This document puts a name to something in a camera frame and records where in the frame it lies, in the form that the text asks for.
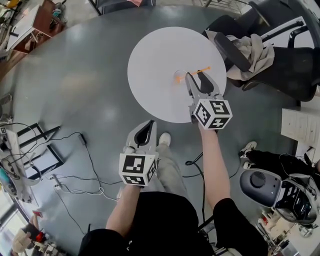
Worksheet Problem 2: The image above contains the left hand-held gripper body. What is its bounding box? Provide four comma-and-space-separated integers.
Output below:
118, 146, 160, 187

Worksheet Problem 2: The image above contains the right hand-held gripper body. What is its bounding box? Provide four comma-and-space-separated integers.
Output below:
187, 93, 234, 131

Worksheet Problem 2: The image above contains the clear plastic cup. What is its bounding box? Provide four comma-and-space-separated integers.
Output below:
173, 69, 187, 85

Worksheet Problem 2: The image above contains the thin orange plastic stick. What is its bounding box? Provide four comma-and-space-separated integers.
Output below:
175, 65, 212, 83

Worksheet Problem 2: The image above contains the person's right forearm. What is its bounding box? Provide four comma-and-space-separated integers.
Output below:
198, 123, 232, 219

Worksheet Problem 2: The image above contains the person's left forearm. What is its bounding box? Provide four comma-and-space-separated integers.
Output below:
105, 184, 144, 237

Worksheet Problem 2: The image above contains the person's white left shoe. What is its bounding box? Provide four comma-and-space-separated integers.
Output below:
157, 132, 172, 147

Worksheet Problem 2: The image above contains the person's grey trouser leg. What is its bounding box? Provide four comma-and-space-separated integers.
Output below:
155, 143, 189, 199

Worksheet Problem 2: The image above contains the round white side table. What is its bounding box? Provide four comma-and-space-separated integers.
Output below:
127, 26, 228, 124

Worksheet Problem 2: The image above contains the beige cloth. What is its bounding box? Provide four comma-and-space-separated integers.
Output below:
204, 29, 276, 82

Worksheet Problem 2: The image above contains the person's black t-shirt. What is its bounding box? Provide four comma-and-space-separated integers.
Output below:
78, 191, 270, 256

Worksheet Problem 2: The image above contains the black office chair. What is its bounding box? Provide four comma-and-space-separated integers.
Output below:
201, 0, 320, 103

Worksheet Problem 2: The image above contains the small white power strip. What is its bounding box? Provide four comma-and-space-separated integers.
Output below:
50, 174, 63, 191

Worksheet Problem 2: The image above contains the grey robot head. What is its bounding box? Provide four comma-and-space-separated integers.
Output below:
239, 168, 320, 225

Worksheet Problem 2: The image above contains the white drawer cabinet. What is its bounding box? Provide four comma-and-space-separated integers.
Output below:
280, 107, 320, 151

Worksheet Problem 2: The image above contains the wooden desk with white top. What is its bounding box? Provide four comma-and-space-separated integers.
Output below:
5, 0, 68, 55

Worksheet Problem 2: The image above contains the white cable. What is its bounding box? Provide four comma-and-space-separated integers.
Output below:
58, 186, 119, 202

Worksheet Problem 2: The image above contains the black floor cable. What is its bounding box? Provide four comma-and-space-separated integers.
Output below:
184, 150, 208, 226

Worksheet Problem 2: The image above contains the white black-frame work table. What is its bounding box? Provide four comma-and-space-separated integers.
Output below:
0, 121, 66, 205

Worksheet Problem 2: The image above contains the white chest strap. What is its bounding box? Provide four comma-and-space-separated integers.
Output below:
211, 246, 232, 256

